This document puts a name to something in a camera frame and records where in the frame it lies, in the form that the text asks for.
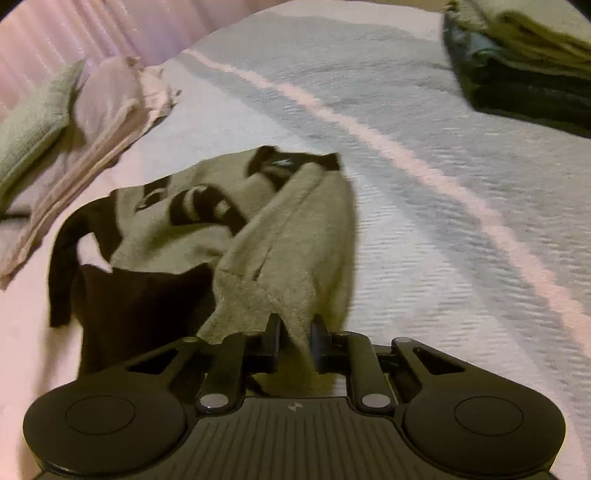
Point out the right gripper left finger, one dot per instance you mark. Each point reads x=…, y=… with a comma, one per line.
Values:
x=229, y=367

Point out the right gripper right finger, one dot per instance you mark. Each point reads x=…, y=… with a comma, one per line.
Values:
x=353, y=356

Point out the grey and black TJC sweater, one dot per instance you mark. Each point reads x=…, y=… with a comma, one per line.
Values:
x=208, y=252

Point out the pink grey bedspread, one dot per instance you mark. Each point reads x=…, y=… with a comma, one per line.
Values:
x=471, y=275

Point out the green knitted cushion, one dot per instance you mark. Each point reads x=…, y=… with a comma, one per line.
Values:
x=35, y=124

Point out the stack of folded clothes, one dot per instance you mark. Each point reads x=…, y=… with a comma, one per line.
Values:
x=523, y=59

